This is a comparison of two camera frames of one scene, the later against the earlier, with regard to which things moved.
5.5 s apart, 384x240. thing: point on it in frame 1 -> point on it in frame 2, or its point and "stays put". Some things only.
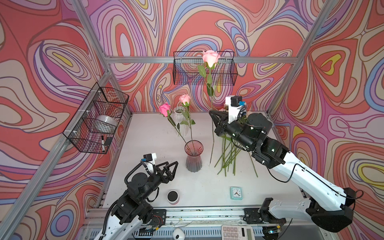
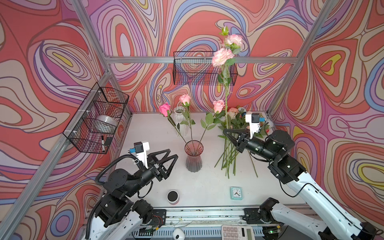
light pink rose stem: [211, 59] -> [219, 107]
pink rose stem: [185, 99] stays put
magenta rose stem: [164, 110] stays put
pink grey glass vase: [193, 150] stays put
